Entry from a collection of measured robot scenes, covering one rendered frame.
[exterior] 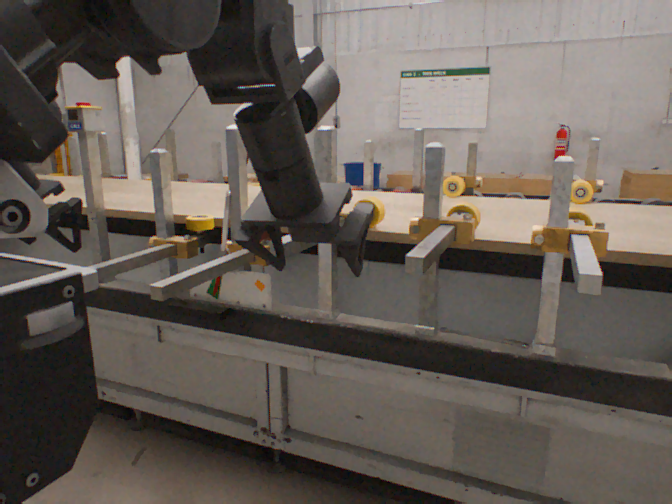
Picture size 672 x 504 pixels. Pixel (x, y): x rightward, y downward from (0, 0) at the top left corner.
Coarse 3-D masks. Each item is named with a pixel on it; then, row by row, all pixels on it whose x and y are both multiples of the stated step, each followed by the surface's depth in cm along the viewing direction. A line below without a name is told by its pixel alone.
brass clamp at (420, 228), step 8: (416, 216) 107; (416, 224) 106; (424, 224) 105; (432, 224) 104; (440, 224) 103; (448, 224) 103; (456, 224) 102; (464, 224) 101; (472, 224) 101; (416, 232) 105; (424, 232) 105; (456, 232) 102; (464, 232) 102; (472, 232) 102; (456, 240) 103; (464, 240) 102; (472, 240) 103
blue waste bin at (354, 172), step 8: (344, 168) 697; (352, 168) 679; (360, 168) 675; (376, 168) 682; (352, 176) 678; (360, 176) 678; (376, 176) 686; (352, 184) 687; (360, 184) 682; (376, 184) 690
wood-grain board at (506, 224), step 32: (64, 192) 206; (128, 192) 206; (192, 192) 206; (224, 192) 206; (256, 192) 206; (352, 192) 206; (384, 192) 206; (384, 224) 136; (480, 224) 136; (512, 224) 136; (608, 224) 136; (640, 224) 136; (608, 256) 107; (640, 256) 105
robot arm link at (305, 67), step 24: (264, 48) 37; (288, 48) 39; (312, 48) 47; (288, 72) 39; (312, 72) 47; (216, 96) 42; (240, 96) 41; (264, 96) 40; (288, 96) 39; (312, 96) 45; (336, 96) 50; (312, 120) 47
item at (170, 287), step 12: (240, 252) 121; (204, 264) 110; (216, 264) 110; (228, 264) 114; (240, 264) 119; (180, 276) 101; (192, 276) 103; (204, 276) 106; (216, 276) 110; (156, 288) 95; (168, 288) 96; (180, 288) 99
